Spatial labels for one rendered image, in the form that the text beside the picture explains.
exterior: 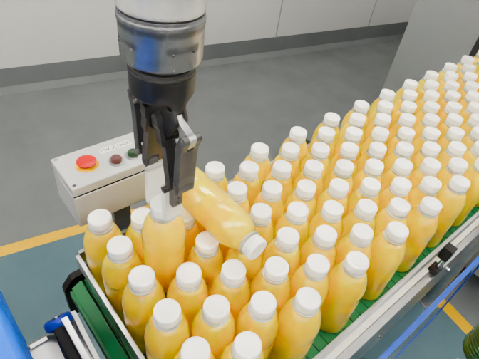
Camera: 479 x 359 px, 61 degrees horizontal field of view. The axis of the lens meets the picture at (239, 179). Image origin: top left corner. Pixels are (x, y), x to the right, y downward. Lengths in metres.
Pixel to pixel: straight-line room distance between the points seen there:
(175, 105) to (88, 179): 0.36
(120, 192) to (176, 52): 0.45
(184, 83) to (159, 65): 0.04
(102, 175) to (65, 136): 2.00
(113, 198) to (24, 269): 1.31
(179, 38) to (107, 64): 2.95
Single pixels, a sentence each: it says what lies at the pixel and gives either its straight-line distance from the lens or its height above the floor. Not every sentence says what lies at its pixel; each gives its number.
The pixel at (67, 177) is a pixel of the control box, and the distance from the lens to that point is 0.79.
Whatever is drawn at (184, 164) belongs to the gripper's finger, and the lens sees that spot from 0.49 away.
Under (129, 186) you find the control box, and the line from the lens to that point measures 0.82.
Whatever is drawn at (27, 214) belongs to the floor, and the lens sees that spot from 2.31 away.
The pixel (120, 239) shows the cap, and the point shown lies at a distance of 0.68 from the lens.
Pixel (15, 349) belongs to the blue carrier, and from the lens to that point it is 0.46.
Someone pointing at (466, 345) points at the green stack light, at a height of 1.17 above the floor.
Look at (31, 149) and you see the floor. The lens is 2.71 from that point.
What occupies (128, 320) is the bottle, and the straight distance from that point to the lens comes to 0.70.
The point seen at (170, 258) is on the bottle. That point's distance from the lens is 0.65.
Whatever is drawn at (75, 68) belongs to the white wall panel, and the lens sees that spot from 3.32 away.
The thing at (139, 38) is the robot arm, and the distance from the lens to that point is 0.42.
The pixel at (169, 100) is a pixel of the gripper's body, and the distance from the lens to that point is 0.45.
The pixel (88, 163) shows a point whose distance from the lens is 0.79.
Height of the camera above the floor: 1.62
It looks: 42 degrees down
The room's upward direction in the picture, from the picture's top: 9 degrees clockwise
